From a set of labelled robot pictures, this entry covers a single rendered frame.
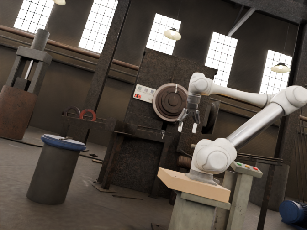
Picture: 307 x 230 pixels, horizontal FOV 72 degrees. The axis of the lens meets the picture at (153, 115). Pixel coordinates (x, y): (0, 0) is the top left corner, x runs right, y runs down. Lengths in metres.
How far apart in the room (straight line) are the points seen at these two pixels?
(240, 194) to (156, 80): 1.62
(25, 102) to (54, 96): 4.82
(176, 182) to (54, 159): 0.83
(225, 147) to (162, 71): 1.74
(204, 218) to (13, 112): 3.74
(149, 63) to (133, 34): 6.86
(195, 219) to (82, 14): 9.53
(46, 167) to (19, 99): 2.95
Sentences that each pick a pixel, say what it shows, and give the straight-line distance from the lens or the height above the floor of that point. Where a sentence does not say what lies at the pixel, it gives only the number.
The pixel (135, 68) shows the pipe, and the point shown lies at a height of 3.17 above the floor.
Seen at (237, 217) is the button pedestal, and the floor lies 0.18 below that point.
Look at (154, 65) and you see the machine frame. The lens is 2.81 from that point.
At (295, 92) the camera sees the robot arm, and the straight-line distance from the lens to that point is 1.45.
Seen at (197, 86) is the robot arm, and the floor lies 0.97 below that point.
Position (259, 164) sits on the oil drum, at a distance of 4.79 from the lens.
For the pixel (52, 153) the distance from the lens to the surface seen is 1.61.
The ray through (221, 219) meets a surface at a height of 0.10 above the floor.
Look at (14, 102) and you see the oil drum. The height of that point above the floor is 0.62.
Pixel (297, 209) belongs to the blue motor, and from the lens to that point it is 3.64.
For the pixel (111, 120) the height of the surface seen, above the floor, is 0.69.
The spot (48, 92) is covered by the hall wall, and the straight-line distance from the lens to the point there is 9.36.
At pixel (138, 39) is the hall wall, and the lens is 9.54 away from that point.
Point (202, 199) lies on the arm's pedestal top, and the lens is 1.39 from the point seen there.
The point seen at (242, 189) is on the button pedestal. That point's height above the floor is 0.41.
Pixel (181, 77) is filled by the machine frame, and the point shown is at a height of 1.49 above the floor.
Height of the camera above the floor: 0.56
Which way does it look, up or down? 8 degrees up
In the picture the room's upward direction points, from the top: 16 degrees clockwise
